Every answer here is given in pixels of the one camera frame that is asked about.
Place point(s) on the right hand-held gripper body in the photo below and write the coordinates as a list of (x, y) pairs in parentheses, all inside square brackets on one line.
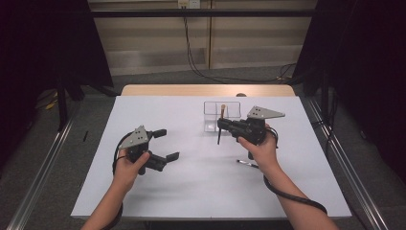
[(252, 127)]

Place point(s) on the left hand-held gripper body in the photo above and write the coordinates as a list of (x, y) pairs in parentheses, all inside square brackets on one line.
[(137, 140)]

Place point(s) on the black brush with orange tip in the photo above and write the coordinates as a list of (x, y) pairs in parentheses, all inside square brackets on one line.
[(221, 113)]

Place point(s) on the clear plastic organizer box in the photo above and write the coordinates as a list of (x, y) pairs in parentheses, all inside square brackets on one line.
[(212, 118)]

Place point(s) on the person's right hand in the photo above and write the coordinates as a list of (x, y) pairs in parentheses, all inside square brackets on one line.
[(263, 156)]

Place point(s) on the person's left hand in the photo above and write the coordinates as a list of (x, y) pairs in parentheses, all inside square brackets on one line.
[(127, 172)]

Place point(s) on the dark round table grommet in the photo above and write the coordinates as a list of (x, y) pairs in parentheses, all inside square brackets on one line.
[(241, 95)]

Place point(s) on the white table board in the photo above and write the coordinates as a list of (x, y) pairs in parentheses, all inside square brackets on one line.
[(191, 191)]

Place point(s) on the wooden table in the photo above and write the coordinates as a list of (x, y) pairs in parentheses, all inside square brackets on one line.
[(191, 90)]

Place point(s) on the black metal stand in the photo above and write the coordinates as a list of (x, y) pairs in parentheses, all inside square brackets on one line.
[(62, 105)]

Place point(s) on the black horizontal bar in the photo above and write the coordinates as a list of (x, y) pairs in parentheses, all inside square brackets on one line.
[(159, 13)]

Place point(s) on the black curtain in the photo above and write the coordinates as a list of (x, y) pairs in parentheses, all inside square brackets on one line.
[(38, 48), (367, 64)]

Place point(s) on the aluminium floor rail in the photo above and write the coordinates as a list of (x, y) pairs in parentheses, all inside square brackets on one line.
[(354, 172), (41, 179)]

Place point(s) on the white wall socket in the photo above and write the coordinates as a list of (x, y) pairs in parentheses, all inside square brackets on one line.
[(189, 4)]

